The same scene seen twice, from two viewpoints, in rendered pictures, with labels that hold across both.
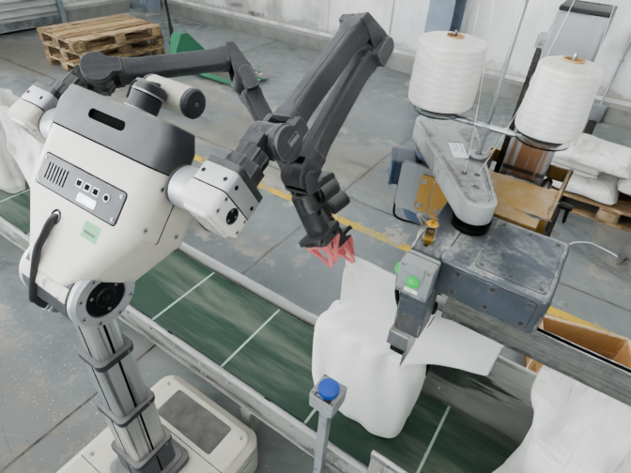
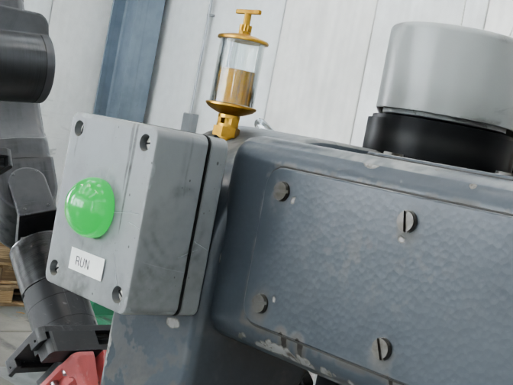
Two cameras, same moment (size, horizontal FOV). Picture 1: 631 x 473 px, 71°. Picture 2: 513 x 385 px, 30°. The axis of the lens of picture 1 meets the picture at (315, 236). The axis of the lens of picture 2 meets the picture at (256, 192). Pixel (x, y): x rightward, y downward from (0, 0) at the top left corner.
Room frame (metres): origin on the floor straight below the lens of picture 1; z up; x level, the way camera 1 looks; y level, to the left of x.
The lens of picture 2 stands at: (0.26, -0.41, 1.33)
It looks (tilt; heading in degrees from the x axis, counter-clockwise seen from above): 3 degrees down; 15
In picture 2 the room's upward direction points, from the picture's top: 11 degrees clockwise
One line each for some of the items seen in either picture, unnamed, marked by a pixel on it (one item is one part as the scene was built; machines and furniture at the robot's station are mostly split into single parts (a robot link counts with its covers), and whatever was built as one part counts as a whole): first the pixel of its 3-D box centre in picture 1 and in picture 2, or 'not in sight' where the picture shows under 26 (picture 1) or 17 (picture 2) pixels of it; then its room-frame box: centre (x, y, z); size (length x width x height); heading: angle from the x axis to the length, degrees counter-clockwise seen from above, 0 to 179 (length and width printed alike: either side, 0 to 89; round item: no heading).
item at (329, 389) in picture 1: (329, 389); not in sight; (0.70, -0.07, 0.84); 0.06 x 0.06 x 0.02
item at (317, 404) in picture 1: (328, 396); not in sight; (0.70, -0.07, 0.81); 0.08 x 0.08 x 0.06; 58
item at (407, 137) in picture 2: (470, 221); (438, 146); (0.85, -0.36, 1.35); 0.09 x 0.09 x 0.03
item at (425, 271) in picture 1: (417, 275); (133, 211); (0.72, -0.23, 1.29); 0.08 x 0.05 x 0.09; 58
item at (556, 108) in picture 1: (559, 97); not in sight; (0.97, -0.52, 1.61); 0.15 x 0.14 x 0.17; 58
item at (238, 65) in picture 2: (430, 230); (237, 72); (0.77, -0.25, 1.37); 0.03 x 0.02 x 0.03; 58
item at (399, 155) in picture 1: (400, 170); not in sight; (1.25, -0.26, 1.25); 0.10 x 0.08 x 0.12; 173
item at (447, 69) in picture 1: (446, 71); not in sight; (1.11, -0.29, 1.61); 0.17 x 0.17 x 0.17
